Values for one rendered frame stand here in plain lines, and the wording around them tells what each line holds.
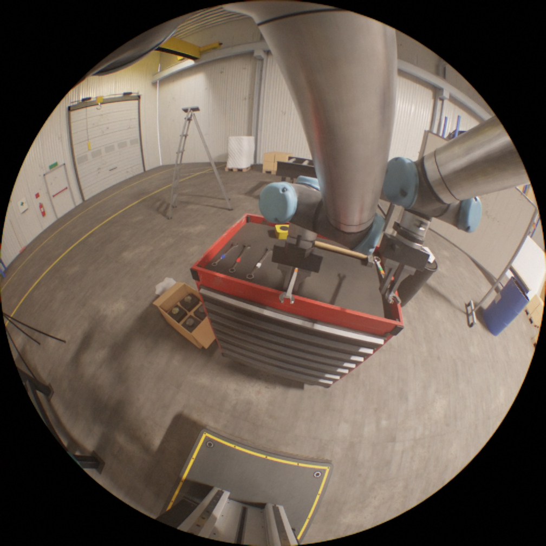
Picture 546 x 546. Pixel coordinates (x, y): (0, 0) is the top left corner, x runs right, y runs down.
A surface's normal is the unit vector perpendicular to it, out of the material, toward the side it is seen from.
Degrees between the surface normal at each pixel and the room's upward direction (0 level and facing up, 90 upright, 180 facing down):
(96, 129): 90
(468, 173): 122
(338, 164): 133
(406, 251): 78
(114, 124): 90
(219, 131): 90
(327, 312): 90
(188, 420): 0
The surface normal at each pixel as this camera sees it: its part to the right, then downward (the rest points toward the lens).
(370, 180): 0.22, 0.94
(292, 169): -0.25, 0.64
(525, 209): -0.67, 0.47
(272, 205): -0.57, 0.36
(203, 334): 0.64, -0.30
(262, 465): 0.07, -0.73
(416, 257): -0.30, 0.46
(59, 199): 0.95, 0.25
